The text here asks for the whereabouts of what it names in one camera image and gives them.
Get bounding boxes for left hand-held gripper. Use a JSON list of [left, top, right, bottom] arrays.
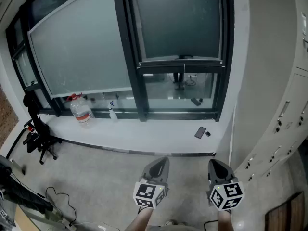
[[132, 156, 170, 210]]

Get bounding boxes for black smartphone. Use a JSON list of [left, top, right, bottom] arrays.
[[194, 126, 207, 139]]

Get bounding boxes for white power strip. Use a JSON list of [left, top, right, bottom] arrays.
[[61, 217, 74, 228]]

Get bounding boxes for grey metal locker cabinet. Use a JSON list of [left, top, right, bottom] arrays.
[[231, 0, 308, 231]]

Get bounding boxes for tan cardboard box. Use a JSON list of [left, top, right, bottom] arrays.
[[13, 204, 46, 231]]

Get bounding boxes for person's white shoe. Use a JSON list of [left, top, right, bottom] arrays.
[[164, 219, 187, 227]]

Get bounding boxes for clear spray bottle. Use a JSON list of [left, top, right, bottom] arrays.
[[107, 101, 119, 124]]

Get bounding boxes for large clear water bottle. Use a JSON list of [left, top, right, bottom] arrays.
[[66, 92, 96, 129]]

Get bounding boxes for black floor cable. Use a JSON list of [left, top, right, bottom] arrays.
[[45, 186, 77, 226]]

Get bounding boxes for black office chair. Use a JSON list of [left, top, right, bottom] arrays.
[[23, 91, 63, 165]]

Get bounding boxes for person's right forearm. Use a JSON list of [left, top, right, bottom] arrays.
[[218, 209, 234, 231]]

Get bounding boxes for dark grey roller blind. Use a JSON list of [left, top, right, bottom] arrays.
[[122, 0, 226, 69]]

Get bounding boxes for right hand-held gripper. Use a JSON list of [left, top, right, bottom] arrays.
[[206, 158, 245, 211]]

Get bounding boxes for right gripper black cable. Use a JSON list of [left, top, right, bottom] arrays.
[[204, 219, 220, 231]]

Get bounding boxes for person's left forearm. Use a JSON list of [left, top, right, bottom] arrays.
[[125, 208, 154, 231]]

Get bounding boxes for black framed frosted window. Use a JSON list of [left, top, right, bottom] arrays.
[[6, 0, 235, 123]]

